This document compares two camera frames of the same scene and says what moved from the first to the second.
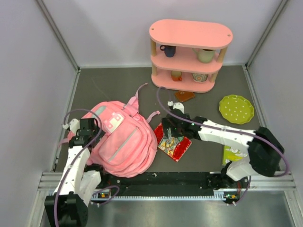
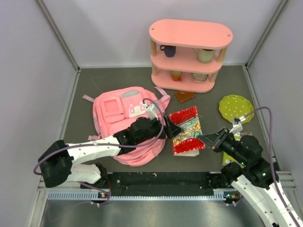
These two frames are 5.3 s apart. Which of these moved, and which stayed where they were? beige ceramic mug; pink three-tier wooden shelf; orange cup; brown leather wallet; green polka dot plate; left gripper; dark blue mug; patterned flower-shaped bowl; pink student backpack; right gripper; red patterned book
Moved: right gripper; red patterned book; left gripper; pink student backpack
Stayed: beige ceramic mug; patterned flower-shaped bowl; pink three-tier wooden shelf; dark blue mug; orange cup; green polka dot plate; brown leather wallet
